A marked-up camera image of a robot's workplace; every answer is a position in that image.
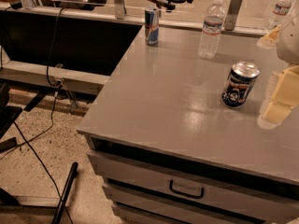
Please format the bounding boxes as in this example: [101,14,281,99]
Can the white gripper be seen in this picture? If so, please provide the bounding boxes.
[257,14,299,130]

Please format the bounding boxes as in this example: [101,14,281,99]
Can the clear plastic water bottle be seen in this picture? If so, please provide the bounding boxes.
[198,0,225,60]

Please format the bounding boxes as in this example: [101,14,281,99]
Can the dark blue soda can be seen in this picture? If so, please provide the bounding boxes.
[221,62,260,108]

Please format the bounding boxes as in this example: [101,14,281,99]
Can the blue silver redbull can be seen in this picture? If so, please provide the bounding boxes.
[145,7,159,46]

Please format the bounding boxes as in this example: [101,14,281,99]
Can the grey drawer cabinet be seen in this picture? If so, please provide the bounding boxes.
[78,28,299,224]

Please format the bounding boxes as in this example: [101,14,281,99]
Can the black stand leg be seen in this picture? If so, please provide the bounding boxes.
[51,162,78,224]

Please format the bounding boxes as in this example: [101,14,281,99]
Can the grey metal bracket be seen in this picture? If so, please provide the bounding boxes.
[224,0,243,31]

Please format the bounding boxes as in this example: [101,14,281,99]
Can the black drawer handle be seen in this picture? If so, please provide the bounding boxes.
[168,180,205,200]

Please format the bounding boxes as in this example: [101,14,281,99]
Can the grey metal post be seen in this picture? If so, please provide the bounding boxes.
[114,0,126,20]

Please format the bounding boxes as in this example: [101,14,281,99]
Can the black floor cable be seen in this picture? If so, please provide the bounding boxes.
[0,7,76,224]

